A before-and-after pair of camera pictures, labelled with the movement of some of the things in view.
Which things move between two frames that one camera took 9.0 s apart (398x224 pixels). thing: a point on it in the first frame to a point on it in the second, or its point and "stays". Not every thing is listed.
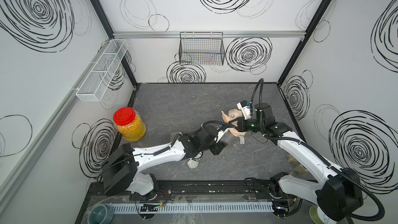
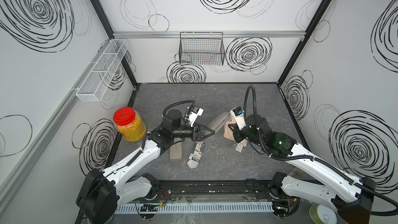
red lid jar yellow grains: (130, 124) stays
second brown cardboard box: (300, 169) stays
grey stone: (230, 139) to (218, 122)
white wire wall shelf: (96, 82) stays
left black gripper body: (217, 148) to (193, 135)
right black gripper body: (243, 126) to (243, 134)
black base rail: (217, 193) stays
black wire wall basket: (201, 48) stays
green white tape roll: (318, 217) stays
